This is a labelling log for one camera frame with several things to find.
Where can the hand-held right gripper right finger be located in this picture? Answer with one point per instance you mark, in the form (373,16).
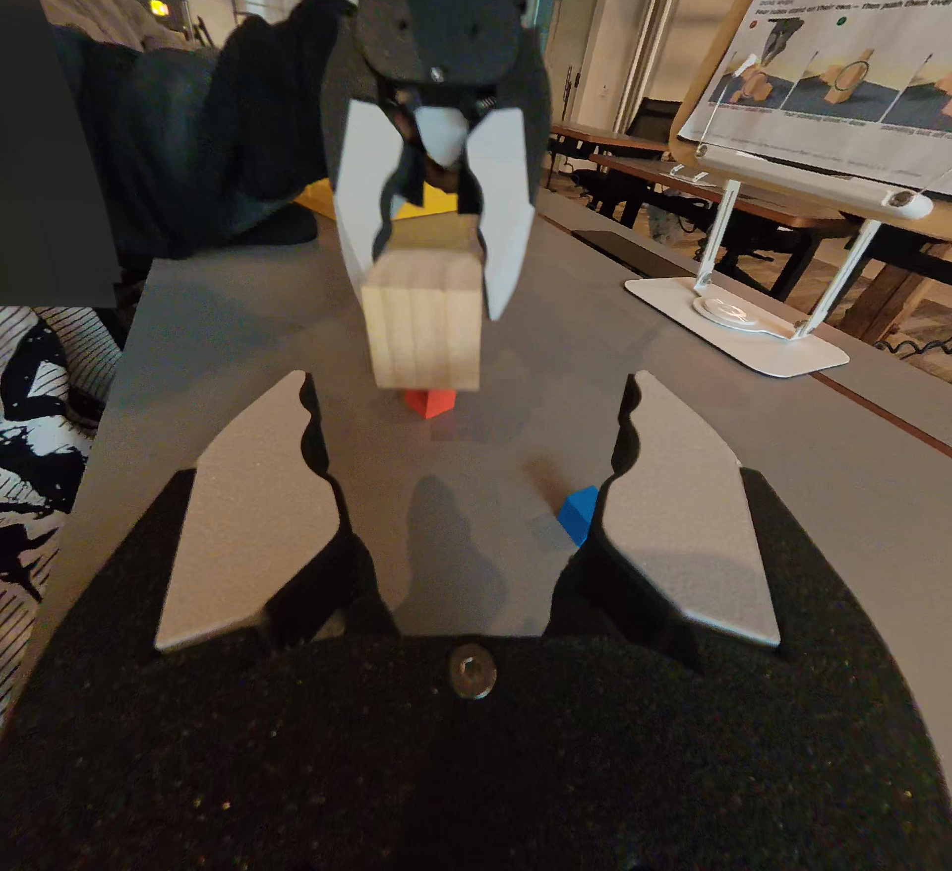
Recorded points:
(692,529)

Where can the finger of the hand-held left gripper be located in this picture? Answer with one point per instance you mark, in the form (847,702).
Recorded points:
(506,194)
(365,179)

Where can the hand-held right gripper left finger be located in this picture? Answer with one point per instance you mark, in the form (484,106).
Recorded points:
(253,529)

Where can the tiny blue cube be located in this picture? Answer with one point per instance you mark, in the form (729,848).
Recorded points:
(579,514)

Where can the large wooden cube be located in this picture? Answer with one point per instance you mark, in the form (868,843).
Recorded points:
(424,318)

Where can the small red cube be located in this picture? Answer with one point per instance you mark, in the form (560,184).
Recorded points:
(432,401)

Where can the person's left forearm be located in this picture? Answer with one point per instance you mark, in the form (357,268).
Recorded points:
(194,142)

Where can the yellow plastic bin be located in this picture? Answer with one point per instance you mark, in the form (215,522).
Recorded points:
(357,199)

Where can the white instruction sheet stand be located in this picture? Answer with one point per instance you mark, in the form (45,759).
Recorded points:
(714,112)

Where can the long wooden office table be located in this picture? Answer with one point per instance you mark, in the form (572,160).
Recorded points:
(774,202)

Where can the printed instruction sheet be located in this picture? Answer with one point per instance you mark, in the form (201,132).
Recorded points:
(841,38)

